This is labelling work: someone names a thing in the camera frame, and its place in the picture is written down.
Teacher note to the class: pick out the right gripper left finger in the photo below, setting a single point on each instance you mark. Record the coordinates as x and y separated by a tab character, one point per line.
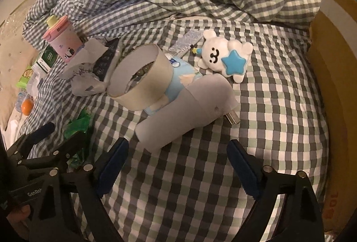
97	180

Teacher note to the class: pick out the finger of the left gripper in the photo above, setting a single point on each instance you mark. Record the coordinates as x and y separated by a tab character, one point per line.
18	153
60	157

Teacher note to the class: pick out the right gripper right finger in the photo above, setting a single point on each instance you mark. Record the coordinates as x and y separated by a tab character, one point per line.
300	218

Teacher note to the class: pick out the green plastic wrapper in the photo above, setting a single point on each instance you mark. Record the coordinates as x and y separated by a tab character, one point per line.
83	123

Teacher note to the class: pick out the dark tissue packet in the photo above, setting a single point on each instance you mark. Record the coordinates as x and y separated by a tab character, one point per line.
92	67

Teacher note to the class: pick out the white tape roll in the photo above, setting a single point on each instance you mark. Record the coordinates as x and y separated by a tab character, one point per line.
141	78

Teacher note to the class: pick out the blue floral tissue pack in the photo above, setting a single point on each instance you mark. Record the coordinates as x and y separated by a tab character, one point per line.
183	75

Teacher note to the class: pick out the person's left hand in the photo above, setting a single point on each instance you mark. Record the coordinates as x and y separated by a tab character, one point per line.
17	217

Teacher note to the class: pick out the orange round fruit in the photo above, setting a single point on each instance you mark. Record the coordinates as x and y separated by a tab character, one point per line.
27	106

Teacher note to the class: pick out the small blue white case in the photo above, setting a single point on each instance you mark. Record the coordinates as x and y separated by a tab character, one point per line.
20	99

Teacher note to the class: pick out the green snack packet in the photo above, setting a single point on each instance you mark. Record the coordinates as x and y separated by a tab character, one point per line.
25	77

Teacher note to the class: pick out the clear plastic bag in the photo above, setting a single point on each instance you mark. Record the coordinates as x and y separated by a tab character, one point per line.
35	82

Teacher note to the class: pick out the beige tufted headboard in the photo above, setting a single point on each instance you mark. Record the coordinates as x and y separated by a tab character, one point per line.
16	55

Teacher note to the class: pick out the green white medicine box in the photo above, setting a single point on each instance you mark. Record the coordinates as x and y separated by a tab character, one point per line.
47	58

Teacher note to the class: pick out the pink panda bottle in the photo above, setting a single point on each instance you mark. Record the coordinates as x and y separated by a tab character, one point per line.
62	37

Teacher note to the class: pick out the clear foil sachet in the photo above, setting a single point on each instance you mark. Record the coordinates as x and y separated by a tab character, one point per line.
184	44

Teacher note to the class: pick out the white bear star toy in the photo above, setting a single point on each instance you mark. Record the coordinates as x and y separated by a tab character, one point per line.
227	57

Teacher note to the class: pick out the cardboard box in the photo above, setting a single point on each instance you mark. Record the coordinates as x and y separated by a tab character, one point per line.
332	56

